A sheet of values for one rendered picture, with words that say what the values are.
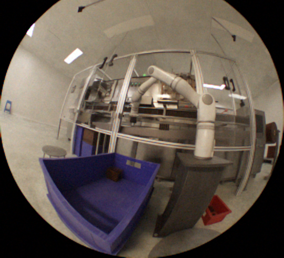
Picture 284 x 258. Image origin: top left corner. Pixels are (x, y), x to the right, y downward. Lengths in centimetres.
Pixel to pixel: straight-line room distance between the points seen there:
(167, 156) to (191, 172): 77
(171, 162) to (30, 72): 568
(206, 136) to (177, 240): 46
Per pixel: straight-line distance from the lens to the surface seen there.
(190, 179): 41
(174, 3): 208
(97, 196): 59
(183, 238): 46
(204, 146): 44
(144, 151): 117
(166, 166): 117
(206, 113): 46
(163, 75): 60
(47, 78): 525
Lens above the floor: 63
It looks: 11 degrees up
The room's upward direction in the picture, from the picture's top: 10 degrees clockwise
